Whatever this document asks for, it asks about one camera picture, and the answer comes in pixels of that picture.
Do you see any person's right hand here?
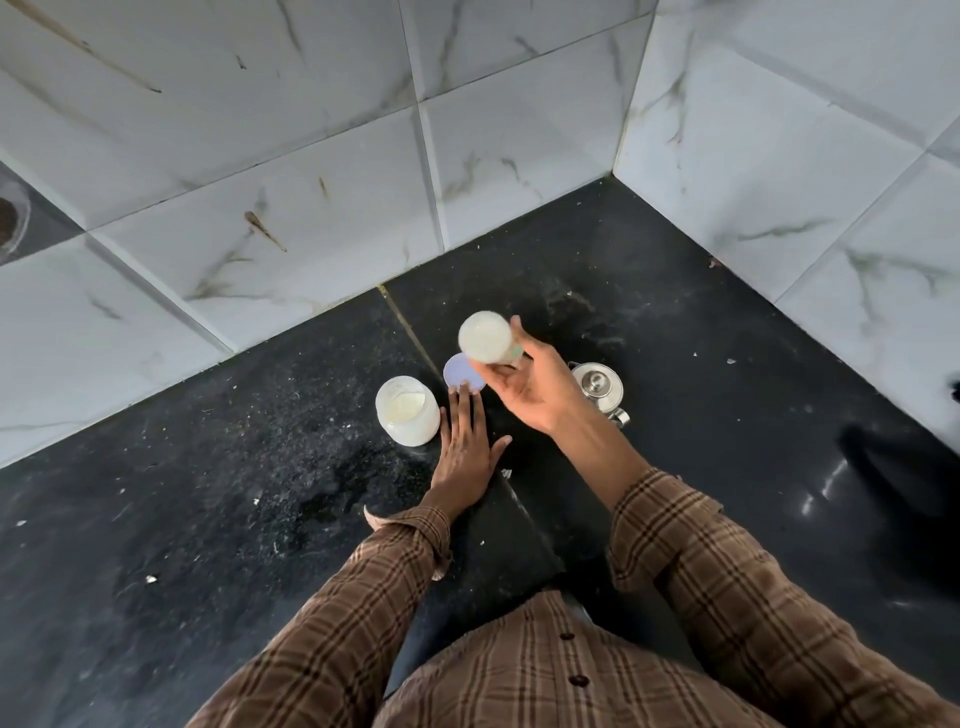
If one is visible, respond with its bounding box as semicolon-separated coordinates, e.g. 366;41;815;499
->
469;315;595;438

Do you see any person's left hand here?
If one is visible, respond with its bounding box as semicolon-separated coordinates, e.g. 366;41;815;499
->
421;381;514;516

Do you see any small steel pot with lid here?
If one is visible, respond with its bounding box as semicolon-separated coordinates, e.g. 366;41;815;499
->
567;361;632;430

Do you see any small glass jar of milk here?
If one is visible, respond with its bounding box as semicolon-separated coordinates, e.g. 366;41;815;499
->
457;309;526;369

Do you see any brown plaid shirt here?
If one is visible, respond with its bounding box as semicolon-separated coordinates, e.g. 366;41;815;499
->
372;588;785;728

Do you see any wide white jar of milk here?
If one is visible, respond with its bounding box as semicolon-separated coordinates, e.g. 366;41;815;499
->
375;375;442;448

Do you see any person's left forearm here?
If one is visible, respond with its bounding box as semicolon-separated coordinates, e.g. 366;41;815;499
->
186;487;456;728

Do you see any person's right forearm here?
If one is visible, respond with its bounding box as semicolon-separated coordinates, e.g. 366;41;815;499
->
551;408;960;728

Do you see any round pale purple lid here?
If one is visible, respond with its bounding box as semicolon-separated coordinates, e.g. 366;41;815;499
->
442;352;487;394

